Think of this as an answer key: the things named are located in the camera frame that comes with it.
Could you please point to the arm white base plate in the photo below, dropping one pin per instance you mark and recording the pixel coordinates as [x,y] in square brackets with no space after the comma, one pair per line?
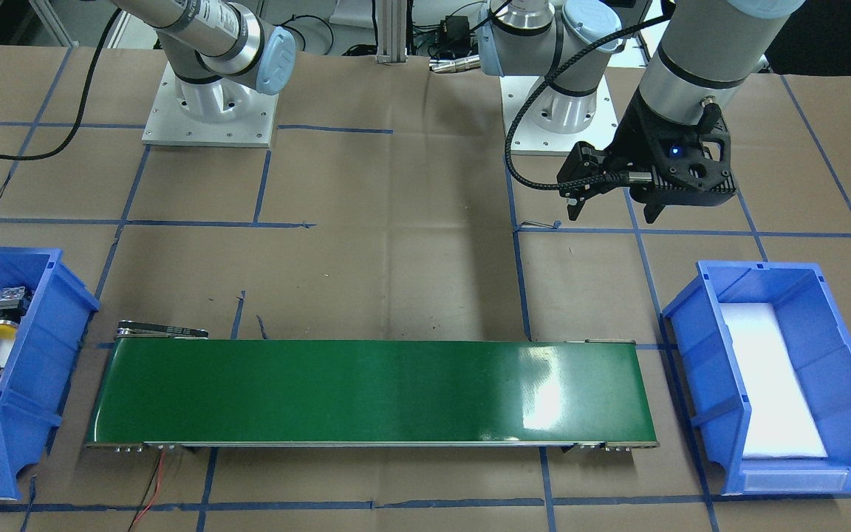
[542,133]
[211,125]

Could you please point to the aluminium frame post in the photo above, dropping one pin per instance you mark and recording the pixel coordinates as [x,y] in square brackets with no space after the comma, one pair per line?
[392,22]

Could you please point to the black conveyor drive belt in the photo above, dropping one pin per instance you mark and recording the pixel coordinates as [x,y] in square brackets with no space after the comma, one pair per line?
[127,328]

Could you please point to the yellow push button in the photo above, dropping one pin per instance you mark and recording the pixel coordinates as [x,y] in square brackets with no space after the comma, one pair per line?
[14,304]

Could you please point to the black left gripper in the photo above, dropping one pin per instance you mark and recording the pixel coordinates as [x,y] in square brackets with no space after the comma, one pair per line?
[633,140]

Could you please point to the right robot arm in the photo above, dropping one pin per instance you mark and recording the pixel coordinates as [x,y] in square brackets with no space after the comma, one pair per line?
[222,56]

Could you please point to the black power adapter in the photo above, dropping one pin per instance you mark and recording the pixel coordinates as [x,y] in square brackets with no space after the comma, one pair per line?
[454,31]

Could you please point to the blue bin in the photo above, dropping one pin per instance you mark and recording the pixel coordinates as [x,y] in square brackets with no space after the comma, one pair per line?
[820,348]
[36,377]

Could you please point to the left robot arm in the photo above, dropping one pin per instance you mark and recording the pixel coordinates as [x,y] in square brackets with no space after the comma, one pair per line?
[708,48]

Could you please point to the green conveyor belt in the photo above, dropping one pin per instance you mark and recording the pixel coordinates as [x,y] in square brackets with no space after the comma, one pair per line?
[371,393]

